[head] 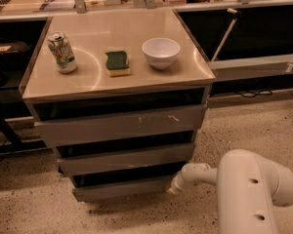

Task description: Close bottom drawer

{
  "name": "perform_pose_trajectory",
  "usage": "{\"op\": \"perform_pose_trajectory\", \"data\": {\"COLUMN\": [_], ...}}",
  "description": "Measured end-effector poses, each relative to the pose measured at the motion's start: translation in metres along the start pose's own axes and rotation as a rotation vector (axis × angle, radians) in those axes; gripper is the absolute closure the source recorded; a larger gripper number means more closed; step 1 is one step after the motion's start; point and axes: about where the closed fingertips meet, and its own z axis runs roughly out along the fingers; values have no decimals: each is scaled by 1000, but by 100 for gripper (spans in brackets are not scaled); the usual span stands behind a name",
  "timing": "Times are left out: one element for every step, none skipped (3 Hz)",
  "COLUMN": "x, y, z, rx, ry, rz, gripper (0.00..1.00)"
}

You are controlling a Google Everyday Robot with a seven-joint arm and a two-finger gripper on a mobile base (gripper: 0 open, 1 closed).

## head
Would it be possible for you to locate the grey bottom drawer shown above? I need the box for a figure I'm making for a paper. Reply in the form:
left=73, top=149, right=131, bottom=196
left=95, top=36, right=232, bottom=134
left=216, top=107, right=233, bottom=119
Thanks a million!
left=71, top=162, right=188, bottom=203

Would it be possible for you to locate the grey drawer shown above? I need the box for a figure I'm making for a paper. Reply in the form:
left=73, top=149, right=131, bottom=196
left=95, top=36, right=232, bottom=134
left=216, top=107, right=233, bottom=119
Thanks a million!
left=71, top=162, right=188, bottom=203
left=28, top=89, right=209, bottom=148
left=58, top=131, right=194, bottom=176

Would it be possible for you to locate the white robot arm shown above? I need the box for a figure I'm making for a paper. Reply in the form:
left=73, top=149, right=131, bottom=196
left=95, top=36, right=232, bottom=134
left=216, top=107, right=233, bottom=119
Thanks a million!
left=168, top=149, right=293, bottom=234

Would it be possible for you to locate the grey middle drawer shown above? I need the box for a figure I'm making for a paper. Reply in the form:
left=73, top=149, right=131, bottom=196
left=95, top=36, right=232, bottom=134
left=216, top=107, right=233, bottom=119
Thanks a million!
left=58, top=131, right=194, bottom=176

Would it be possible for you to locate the grey top drawer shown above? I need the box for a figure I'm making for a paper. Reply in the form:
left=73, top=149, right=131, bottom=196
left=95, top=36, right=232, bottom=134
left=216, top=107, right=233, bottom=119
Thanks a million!
left=28, top=89, right=209, bottom=148

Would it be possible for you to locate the grey drawer cabinet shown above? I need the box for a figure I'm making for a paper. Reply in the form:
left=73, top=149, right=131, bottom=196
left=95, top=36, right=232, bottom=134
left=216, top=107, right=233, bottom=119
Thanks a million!
left=22, top=8, right=215, bottom=202

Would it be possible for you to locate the grey metal beam right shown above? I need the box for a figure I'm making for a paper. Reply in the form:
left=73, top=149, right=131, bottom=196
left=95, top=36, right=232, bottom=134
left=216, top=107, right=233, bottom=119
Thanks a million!
left=209, top=54, right=293, bottom=82

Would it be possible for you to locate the green yellow sponge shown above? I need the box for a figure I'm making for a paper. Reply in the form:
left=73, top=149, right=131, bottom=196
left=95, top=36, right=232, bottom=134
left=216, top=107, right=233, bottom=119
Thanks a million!
left=105, top=51, right=131, bottom=77

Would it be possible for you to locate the white bowl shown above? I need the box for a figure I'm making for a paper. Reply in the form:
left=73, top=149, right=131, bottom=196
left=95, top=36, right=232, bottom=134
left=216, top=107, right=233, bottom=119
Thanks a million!
left=142, top=38, right=180, bottom=70

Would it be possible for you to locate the crushed soda can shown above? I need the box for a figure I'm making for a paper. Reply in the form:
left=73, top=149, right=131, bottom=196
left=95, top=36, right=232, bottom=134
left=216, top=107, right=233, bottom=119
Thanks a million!
left=47, top=32, right=77, bottom=73

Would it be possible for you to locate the dark object left shelf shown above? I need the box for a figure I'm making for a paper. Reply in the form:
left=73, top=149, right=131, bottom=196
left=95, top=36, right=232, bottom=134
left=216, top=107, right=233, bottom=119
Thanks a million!
left=0, top=41, right=29, bottom=61

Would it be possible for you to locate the black cable on floor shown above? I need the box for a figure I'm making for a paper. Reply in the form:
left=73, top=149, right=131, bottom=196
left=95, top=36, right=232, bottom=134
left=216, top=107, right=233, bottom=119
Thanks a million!
left=234, top=89, right=273, bottom=98

